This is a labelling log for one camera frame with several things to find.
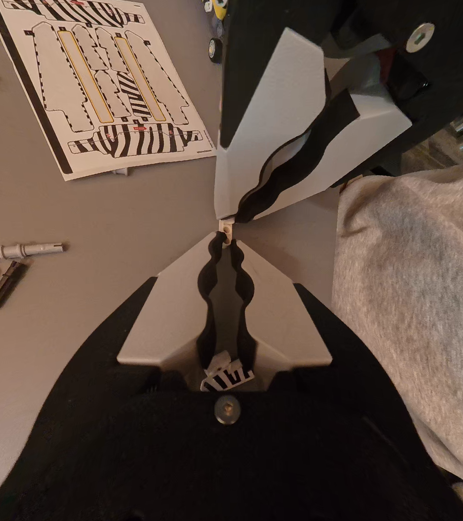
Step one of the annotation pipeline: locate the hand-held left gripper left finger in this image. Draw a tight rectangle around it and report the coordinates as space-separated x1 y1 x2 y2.
116 232 222 389

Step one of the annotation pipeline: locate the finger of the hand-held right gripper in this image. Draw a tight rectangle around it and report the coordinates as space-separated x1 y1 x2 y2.
214 28 332 221
237 69 414 224

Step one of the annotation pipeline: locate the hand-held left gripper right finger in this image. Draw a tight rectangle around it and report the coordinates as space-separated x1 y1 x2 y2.
231 239 333 388

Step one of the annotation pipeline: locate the zebra striped lego panel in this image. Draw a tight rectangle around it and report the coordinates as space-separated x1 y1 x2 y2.
200 360 255 391

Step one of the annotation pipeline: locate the lego airplane model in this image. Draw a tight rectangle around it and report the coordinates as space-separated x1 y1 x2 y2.
201 0 230 63

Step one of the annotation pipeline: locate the light grey long lego pin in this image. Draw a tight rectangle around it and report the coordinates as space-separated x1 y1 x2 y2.
0 242 65 259

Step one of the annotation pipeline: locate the black notched lego axle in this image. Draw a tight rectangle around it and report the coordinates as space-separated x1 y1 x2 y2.
0 260 26 311

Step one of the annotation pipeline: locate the zebra print sticker sheet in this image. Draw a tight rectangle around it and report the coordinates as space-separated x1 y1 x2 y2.
0 0 217 182

